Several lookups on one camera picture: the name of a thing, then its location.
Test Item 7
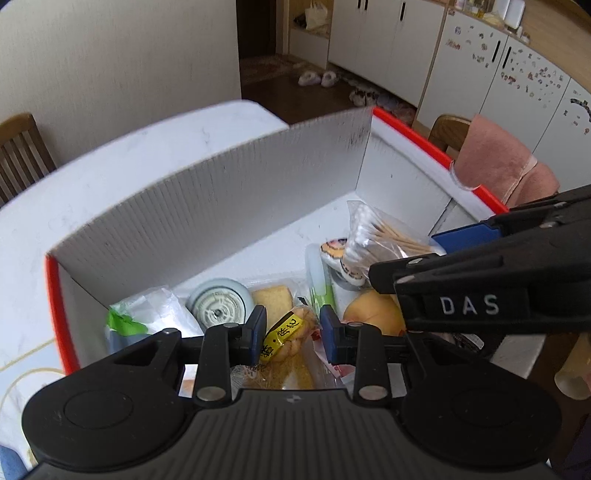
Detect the round tiger face packet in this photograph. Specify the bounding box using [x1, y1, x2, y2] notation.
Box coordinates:
[318, 237, 370, 287]

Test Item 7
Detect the dark door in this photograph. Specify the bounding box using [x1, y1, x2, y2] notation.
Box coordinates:
[236, 0, 289, 58]

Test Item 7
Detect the white canister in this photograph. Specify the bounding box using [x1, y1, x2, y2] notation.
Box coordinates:
[503, 0, 527, 27]

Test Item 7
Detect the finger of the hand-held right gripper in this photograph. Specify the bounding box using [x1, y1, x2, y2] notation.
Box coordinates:
[431, 185, 591, 254]
[368, 217, 591, 294]

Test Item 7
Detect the white tote bag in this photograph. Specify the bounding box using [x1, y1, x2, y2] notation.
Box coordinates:
[305, 0, 331, 31]

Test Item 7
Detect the person's right hand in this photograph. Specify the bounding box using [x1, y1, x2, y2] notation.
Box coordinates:
[554, 332, 591, 401]

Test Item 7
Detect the yellow chicken toy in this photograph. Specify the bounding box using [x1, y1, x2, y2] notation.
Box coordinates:
[344, 290, 407, 337]

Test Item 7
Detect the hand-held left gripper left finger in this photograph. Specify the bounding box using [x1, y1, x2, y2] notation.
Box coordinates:
[78, 305, 267, 407]

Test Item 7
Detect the yellow label snack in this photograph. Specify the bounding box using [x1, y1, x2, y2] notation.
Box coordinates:
[259, 309, 319, 365]

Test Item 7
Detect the pair of patterned shoes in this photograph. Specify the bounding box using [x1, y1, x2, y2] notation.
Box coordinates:
[348, 88, 382, 107]

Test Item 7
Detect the slatted wooden chair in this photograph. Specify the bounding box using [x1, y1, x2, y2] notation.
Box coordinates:
[0, 113, 58, 206]

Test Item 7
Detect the white green tube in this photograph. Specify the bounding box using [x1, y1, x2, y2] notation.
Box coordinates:
[305, 244, 335, 319]

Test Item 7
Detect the bag of swabs and toothpicks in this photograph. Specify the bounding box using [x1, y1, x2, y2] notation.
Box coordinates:
[344, 200, 444, 278]

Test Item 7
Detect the white green plastic bag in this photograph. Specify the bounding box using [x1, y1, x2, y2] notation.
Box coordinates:
[107, 286, 204, 356]

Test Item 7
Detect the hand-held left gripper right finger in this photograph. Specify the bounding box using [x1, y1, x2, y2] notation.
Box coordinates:
[320, 305, 490, 402]

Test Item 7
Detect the red cardboard box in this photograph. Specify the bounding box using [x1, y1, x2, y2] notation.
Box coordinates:
[45, 106, 548, 381]

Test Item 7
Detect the yellow sponge cake packet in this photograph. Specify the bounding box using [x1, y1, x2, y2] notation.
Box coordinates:
[231, 284, 319, 391]

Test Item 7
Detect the white cabinet with stickers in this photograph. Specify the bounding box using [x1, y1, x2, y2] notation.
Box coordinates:
[416, 11, 591, 195]

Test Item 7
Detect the patterned rug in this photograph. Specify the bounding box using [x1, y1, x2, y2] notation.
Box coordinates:
[240, 54, 296, 84]

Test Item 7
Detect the grey round wheel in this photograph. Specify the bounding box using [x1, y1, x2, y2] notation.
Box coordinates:
[186, 278, 254, 333]

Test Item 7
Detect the white base cabinet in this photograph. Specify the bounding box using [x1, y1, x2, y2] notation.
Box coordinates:
[328, 0, 446, 107]

